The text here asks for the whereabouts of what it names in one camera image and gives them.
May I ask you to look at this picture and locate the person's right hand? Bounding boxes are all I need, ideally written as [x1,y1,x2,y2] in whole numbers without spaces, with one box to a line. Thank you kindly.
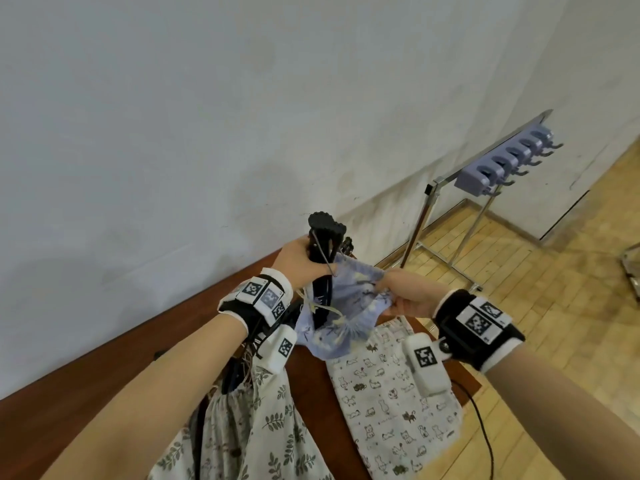
[375,268,449,319]

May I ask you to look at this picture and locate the person's left hand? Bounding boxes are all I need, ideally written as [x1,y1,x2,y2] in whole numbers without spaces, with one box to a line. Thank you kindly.
[269,236,337,291]

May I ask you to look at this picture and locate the black pump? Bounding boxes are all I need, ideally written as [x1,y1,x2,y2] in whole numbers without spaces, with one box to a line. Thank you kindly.
[306,211,349,335]

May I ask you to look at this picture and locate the blue floral drawstring bag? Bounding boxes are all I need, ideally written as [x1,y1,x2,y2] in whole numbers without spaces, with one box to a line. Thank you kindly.
[295,252,393,359]

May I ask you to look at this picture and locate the metal clothes rack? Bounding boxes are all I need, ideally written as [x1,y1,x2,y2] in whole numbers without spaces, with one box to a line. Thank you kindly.
[399,108,555,293]

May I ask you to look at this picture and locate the cat print drawstring bag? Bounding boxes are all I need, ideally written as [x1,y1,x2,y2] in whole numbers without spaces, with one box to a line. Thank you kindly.
[325,314,463,480]

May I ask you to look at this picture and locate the pile of black tripods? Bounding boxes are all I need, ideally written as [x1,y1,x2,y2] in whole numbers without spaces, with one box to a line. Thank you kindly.
[219,354,251,395]

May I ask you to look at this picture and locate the person's left forearm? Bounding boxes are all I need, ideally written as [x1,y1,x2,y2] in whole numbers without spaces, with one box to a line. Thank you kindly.
[42,312,249,480]

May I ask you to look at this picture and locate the person's right forearm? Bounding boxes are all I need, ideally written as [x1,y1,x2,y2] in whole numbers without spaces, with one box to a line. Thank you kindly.
[482,344,640,480]

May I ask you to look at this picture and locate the black left wrist strap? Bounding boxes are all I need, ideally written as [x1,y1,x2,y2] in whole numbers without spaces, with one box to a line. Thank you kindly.
[217,267,295,345]

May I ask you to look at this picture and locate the black wrist strap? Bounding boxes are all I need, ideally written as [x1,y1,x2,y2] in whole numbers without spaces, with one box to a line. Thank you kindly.
[217,267,295,345]
[432,289,526,373]

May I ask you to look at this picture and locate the black right wrist strap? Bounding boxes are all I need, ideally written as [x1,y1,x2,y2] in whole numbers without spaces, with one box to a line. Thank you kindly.
[432,289,526,373]

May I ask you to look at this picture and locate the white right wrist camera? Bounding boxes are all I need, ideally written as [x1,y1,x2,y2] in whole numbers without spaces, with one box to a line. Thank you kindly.
[402,333,451,398]

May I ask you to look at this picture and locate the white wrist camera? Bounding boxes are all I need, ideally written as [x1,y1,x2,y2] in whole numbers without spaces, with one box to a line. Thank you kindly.
[257,323,299,373]
[402,333,451,398]

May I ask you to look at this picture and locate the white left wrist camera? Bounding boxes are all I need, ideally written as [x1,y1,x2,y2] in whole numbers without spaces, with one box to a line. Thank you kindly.
[257,323,299,373]

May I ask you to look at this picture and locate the purple hook rail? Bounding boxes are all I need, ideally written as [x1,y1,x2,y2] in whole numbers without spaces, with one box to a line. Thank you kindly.
[455,125,565,198]

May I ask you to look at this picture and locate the thin black right cable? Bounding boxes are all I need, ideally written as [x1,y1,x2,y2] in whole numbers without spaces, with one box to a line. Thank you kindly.
[452,379,496,480]

